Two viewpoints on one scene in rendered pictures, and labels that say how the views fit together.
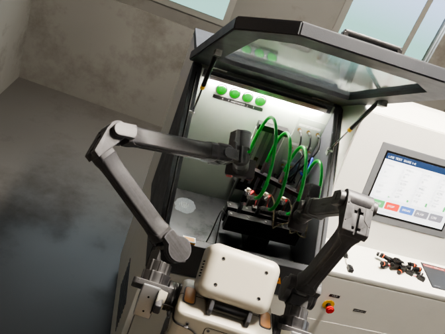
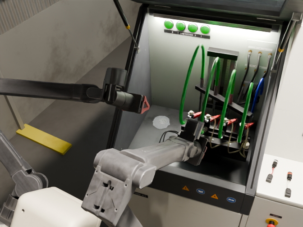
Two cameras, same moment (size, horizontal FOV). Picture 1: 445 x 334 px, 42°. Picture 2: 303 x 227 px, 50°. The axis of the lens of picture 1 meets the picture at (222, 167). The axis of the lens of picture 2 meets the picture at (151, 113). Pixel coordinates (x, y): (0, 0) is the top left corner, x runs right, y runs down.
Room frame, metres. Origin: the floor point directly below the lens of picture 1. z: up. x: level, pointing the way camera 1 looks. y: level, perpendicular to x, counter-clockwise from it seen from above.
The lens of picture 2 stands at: (1.08, -0.67, 2.14)
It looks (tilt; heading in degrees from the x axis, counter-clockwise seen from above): 43 degrees down; 37
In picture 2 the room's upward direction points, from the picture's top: 3 degrees counter-clockwise
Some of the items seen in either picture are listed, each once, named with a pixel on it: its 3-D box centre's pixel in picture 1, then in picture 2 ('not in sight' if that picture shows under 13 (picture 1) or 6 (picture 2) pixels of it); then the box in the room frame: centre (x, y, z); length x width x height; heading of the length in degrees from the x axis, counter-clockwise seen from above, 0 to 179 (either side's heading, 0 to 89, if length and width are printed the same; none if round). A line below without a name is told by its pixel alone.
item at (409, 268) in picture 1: (401, 264); not in sight; (2.13, -0.89, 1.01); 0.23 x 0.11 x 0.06; 105
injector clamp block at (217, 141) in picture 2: (258, 229); (212, 145); (2.11, -0.25, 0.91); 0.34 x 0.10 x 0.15; 105
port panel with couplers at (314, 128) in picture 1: (299, 150); (254, 71); (2.40, -0.30, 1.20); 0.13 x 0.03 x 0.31; 105
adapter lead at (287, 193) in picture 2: (347, 261); (288, 183); (2.02, -0.64, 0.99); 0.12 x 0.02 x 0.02; 14
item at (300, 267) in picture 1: (234, 267); (175, 180); (1.85, -0.20, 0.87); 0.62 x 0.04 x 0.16; 105
